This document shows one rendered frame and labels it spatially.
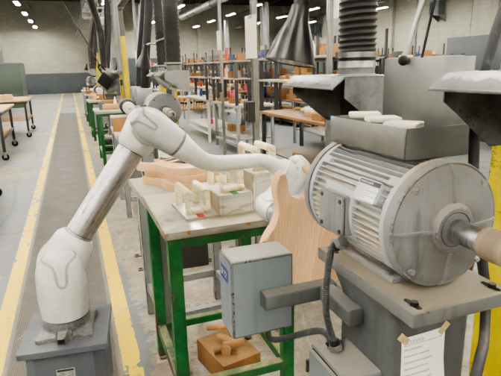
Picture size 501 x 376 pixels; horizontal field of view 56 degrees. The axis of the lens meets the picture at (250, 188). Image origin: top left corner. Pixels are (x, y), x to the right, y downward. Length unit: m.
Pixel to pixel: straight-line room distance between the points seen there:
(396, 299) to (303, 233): 0.65
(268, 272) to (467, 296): 0.43
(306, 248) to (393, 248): 0.69
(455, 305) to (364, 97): 0.55
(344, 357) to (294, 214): 0.55
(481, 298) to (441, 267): 0.09
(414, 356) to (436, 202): 0.34
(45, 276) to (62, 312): 0.13
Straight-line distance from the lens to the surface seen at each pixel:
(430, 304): 0.96
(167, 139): 1.64
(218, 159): 1.74
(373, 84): 1.26
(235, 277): 1.12
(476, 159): 1.06
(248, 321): 1.18
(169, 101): 3.66
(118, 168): 1.80
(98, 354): 1.73
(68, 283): 1.66
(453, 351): 1.16
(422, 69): 1.12
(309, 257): 1.60
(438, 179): 0.93
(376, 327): 1.07
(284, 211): 1.50
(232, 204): 2.06
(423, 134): 0.95
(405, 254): 0.94
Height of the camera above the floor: 1.56
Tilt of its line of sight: 14 degrees down
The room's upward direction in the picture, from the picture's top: 1 degrees counter-clockwise
